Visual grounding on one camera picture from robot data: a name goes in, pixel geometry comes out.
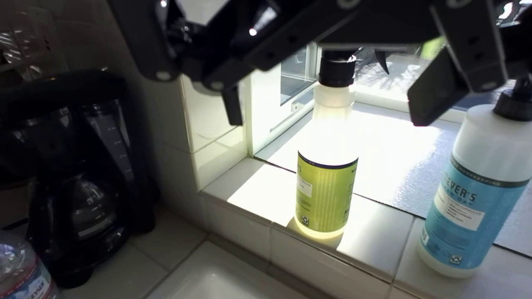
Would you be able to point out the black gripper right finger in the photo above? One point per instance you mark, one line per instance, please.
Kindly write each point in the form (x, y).
(437, 89)

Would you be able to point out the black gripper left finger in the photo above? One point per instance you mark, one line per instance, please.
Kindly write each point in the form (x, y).
(222, 79)

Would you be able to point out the yellow label spray bottle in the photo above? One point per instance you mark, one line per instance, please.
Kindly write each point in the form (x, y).
(326, 158)

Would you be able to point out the blue label soap bottle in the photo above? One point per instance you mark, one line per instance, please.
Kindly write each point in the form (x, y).
(488, 168)

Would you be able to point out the clear plastic water bottle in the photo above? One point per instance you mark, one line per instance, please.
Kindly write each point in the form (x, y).
(21, 273)

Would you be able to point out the black coffee maker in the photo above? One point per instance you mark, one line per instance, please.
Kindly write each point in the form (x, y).
(70, 137)

